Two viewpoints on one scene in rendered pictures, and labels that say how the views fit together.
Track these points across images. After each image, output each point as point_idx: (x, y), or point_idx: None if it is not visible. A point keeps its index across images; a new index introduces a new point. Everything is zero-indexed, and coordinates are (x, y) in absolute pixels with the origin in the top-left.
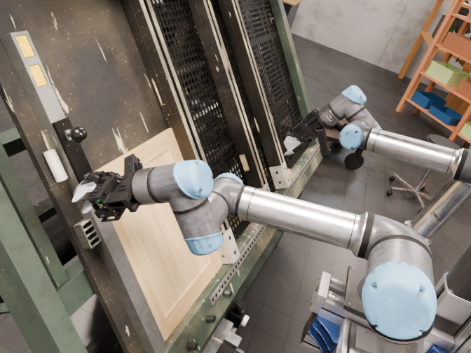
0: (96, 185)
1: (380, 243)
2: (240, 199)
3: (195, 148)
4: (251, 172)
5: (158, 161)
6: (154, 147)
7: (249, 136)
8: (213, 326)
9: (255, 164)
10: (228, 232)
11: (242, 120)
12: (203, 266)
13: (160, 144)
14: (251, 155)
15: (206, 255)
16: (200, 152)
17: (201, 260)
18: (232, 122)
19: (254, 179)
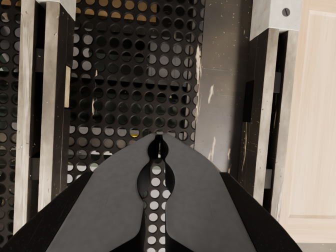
0: None
1: None
2: None
3: (273, 213)
4: (64, 56)
5: (319, 210)
6: (315, 231)
7: (31, 142)
8: None
9: (56, 71)
10: (283, 25)
11: (47, 195)
12: (329, 17)
13: (302, 230)
14: (55, 100)
15: (311, 26)
16: (262, 199)
17: (328, 28)
18: (62, 186)
19: (65, 36)
